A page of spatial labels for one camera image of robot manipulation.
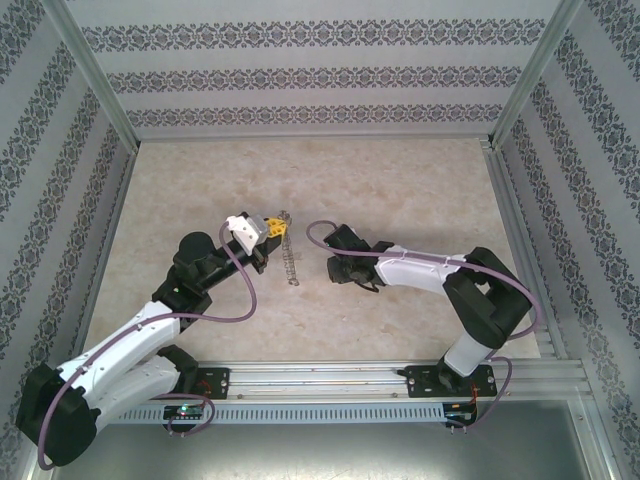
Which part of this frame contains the large metal keyring with rings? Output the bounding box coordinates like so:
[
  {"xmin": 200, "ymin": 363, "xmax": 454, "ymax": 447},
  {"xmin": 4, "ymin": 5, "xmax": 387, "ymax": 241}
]
[{"xmin": 278, "ymin": 208, "xmax": 304, "ymax": 287}]

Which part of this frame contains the small circuit board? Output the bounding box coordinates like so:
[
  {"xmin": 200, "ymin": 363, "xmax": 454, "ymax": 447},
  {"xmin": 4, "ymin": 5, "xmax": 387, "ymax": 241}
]
[
  {"xmin": 444, "ymin": 399, "xmax": 479, "ymax": 426},
  {"xmin": 163, "ymin": 404, "xmax": 206, "ymax": 420}
]

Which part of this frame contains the grey metal sheet panel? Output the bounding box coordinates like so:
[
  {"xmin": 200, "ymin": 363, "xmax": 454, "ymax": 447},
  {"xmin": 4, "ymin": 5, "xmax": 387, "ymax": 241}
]
[{"xmin": 49, "ymin": 422, "xmax": 601, "ymax": 480}]

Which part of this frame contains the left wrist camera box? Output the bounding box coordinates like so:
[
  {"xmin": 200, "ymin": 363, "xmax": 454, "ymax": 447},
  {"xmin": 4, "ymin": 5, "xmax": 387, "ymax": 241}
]
[{"xmin": 223, "ymin": 213, "xmax": 270, "ymax": 255}]

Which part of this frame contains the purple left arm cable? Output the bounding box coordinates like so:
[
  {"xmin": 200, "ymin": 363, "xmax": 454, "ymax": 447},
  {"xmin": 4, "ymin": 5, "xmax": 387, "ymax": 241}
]
[{"xmin": 37, "ymin": 218, "xmax": 261, "ymax": 471}]

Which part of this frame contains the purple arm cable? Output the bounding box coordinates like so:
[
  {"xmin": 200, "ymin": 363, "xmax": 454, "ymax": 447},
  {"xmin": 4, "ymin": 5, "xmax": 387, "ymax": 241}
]
[
  {"xmin": 305, "ymin": 219, "xmax": 546, "ymax": 436},
  {"xmin": 37, "ymin": 218, "xmax": 261, "ymax": 471}
]

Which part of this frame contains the aluminium side rail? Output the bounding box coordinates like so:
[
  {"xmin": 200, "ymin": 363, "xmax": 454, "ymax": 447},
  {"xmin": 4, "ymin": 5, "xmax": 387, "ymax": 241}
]
[
  {"xmin": 67, "ymin": 144, "xmax": 142, "ymax": 366},
  {"xmin": 482, "ymin": 142, "xmax": 571, "ymax": 361}
]

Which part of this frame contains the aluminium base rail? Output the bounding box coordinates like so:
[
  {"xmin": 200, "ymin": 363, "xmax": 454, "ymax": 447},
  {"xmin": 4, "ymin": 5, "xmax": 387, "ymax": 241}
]
[{"xmin": 197, "ymin": 360, "xmax": 587, "ymax": 402}]

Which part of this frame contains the grey slotted cable duct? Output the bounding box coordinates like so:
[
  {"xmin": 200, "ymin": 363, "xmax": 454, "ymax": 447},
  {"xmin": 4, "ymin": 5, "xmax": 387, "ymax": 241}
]
[{"xmin": 119, "ymin": 403, "xmax": 446, "ymax": 425}]

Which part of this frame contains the aluminium frame post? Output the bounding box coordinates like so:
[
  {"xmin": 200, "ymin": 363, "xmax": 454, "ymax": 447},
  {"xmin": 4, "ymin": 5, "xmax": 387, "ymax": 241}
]
[
  {"xmin": 483, "ymin": 0, "xmax": 589, "ymax": 151},
  {"xmin": 42, "ymin": 0, "xmax": 142, "ymax": 152},
  {"xmin": 574, "ymin": 397, "xmax": 621, "ymax": 480}
]

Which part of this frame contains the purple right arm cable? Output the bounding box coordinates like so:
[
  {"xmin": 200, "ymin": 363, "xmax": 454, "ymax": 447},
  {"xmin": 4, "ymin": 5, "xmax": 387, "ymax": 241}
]
[{"xmin": 305, "ymin": 219, "xmax": 546, "ymax": 436}]

